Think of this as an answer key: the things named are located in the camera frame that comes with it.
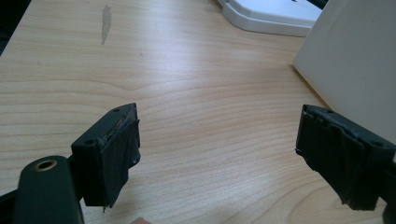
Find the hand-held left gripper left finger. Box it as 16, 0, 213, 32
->
70, 103, 141, 209

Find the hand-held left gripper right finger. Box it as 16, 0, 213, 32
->
294, 104, 396, 212

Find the white plastic base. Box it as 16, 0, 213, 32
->
217, 0, 323, 38

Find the white box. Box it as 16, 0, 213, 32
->
292, 0, 396, 146

